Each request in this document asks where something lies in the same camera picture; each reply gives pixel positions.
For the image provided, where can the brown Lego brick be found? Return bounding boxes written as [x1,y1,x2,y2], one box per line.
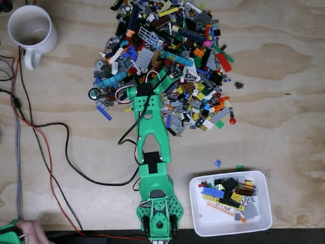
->
[181,82,196,93]
[235,187,255,197]

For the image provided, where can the cyan Lego piece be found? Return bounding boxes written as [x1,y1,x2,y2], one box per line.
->
[97,71,128,89]

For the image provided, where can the light blue long Lego beam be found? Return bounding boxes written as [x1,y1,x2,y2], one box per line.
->
[164,51,194,66]

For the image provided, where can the grey large Lego plate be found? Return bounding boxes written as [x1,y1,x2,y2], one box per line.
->
[135,47,155,69]

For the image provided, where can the blue narrow Lego plate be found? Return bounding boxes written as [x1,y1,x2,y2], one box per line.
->
[95,105,113,121]

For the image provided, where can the black Lego wheel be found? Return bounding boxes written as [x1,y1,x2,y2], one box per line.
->
[88,87,102,101]

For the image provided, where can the white long Lego piece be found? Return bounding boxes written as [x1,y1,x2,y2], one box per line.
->
[109,47,130,64]

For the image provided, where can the white Lego fence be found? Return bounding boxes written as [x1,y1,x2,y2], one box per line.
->
[138,25,159,48]

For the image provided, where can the dark blue long Lego plate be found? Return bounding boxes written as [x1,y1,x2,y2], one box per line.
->
[177,27,206,43]

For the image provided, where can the grey long Lego plate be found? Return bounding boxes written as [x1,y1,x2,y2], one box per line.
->
[210,107,230,124]

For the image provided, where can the red long Lego plate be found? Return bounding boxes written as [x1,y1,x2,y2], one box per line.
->
[216,52,233,73]

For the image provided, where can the yellow long Lego tile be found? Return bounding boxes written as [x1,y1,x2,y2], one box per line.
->
[157,7,180,18]

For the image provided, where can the navy long Lego piece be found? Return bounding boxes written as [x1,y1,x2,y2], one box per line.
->
[127,4,140,31]

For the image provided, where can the dark grey Lego plate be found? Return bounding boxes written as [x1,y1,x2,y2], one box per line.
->
[194,11,213,23]

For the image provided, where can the black Lego brick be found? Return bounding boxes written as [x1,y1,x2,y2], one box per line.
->
[222,177,239,193]

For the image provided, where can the orange long Lego beam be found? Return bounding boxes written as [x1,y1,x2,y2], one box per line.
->
[205,201,243,217]

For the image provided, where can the black long Lego plate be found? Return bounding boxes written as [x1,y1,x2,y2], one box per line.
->
[218,197,241,208]

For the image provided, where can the white plastic bin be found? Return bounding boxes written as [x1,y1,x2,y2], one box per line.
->
[189,170,273,237]

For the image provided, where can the person's hand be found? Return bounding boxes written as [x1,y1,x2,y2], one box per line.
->
[15,220,55,244]

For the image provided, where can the white mug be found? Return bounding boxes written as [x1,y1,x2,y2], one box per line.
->
[7,4,58,71]

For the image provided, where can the white red servo cable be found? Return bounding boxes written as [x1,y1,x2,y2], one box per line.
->
[115,85,133,105]

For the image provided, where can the thin black cable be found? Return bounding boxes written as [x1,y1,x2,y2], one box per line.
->
[19,48,84,231]

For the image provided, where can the grey braided cable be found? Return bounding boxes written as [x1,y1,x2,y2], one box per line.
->
[14,111,22,220]

